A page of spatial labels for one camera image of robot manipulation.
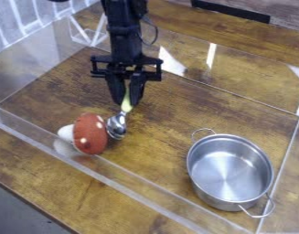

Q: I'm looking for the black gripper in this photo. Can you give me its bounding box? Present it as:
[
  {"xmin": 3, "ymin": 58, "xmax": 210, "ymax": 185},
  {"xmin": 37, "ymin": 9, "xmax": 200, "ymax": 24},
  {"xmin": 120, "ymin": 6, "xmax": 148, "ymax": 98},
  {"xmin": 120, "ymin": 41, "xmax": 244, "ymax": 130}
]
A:
[{"xmin": 90, "ymin": 37, "xmax": 162, "ymax": 106}]

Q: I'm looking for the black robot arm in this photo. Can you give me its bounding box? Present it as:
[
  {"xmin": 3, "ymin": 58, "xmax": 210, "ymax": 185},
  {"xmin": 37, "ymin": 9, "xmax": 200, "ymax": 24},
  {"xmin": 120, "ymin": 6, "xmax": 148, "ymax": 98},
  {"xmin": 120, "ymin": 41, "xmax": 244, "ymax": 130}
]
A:
[{"xmin": 90, "ymin": 0, "xmax": 162, "ymax": 106}]

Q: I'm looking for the silver metal pot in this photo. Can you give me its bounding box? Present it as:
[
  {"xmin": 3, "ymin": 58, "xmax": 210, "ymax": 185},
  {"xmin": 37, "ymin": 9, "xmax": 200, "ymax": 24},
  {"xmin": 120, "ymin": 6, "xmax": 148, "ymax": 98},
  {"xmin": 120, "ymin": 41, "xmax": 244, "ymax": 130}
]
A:
[{"xmin": 185, "ymin": 128, "xmax": 276, "ymax": 218}]

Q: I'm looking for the black bar at back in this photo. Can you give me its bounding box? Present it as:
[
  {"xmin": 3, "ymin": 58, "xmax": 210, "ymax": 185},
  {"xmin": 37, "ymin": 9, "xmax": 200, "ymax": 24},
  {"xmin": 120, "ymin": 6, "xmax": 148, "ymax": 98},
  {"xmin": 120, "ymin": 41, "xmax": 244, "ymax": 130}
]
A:
[{"xmin": 190, "ymin": 0, "xmax": 271, "ymax": 24}]

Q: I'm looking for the green handled metal spoon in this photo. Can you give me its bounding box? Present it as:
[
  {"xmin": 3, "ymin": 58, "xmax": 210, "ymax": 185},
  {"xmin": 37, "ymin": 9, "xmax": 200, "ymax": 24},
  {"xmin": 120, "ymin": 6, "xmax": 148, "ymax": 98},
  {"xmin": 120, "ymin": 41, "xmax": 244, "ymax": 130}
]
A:
[{"xmin": 106, "ymin": 90, "xmax": 133, "ymax": 140}]

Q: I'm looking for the clear acrylic enclosure wall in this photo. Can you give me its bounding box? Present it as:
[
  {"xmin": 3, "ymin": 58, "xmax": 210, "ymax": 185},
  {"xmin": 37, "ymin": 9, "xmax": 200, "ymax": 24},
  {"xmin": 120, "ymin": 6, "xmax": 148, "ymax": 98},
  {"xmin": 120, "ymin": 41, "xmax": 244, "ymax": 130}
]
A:
[{"xmin": 0, "ymin": 0, "xmax": 299, "ymax": 234}]

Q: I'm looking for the black cable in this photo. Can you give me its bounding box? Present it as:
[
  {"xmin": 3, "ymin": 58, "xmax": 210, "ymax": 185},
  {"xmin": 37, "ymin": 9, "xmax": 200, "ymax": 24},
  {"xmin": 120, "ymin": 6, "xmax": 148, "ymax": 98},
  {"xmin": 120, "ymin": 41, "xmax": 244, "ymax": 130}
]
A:
[{"xmin": 136, "ymin": 15, "xmax": 160, "ymax": 48}]

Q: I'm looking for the red plush mushroom toy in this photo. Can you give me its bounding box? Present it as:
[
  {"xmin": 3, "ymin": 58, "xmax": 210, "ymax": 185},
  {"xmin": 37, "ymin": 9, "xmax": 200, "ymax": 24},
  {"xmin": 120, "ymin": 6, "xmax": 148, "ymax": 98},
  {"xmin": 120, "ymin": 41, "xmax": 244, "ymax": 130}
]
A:
[{"xmin": 57, "ymin": 112, "xmax": 106, "ymax": 154}]

